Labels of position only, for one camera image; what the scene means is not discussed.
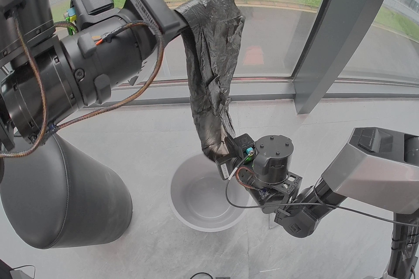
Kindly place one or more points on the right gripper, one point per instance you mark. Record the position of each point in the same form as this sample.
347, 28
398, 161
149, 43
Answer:
237, 173

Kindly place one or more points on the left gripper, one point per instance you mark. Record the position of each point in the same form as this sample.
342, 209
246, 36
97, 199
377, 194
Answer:
124, 42

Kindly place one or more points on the black plastic bag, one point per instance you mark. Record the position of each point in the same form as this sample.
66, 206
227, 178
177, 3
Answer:
212, 42

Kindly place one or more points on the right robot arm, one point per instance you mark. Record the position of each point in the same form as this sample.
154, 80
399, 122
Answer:
360, 173

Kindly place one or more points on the white trash bin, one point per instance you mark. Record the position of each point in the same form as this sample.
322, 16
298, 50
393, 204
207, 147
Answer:
209, 199

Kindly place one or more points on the window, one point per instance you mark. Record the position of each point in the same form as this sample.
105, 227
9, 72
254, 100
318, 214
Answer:
327, 26

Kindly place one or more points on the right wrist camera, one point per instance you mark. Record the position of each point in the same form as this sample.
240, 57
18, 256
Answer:
244, 143

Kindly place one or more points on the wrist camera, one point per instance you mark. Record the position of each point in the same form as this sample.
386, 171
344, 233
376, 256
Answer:
244, 143
95, 8

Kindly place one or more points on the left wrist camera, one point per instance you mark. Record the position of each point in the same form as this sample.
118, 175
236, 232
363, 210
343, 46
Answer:
95, 8

